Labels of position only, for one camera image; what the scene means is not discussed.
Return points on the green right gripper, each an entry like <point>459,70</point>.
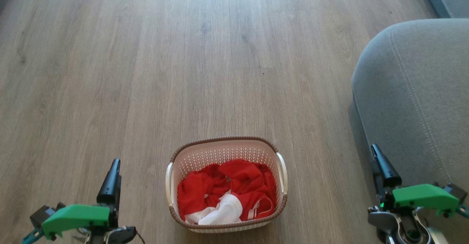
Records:
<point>425,197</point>

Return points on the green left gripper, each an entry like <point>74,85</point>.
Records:
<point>77,216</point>

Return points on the red garment with white stripes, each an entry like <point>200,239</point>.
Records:
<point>249,185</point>

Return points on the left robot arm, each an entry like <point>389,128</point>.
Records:
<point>121,235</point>

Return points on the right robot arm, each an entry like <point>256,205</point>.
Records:
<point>384,222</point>

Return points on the grey fabric sofa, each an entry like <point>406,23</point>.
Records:
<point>414,97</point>

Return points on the beige plastic laundry basket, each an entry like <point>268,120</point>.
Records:
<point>223,152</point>

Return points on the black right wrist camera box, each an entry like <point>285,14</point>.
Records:
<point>456,192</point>

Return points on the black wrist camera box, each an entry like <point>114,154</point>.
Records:
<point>456,192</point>
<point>40,214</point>

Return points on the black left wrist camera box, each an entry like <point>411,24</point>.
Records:
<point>40,214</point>

